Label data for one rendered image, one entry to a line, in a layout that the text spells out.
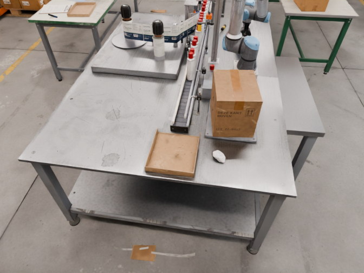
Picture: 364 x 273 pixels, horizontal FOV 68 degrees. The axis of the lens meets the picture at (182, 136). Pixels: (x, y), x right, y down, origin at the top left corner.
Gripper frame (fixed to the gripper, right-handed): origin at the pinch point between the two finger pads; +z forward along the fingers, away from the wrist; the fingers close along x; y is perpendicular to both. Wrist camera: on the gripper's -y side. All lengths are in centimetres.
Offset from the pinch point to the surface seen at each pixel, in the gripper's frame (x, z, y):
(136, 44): -90, -1, 14
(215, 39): -24.4, -14.1, 24.6
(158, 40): -66, -17, 37
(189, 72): -41, -7, 62
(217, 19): -24.2, -29.4, 24.6
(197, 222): -27, 66, 136
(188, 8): -48, -22, -11
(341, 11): 118, 10, -110
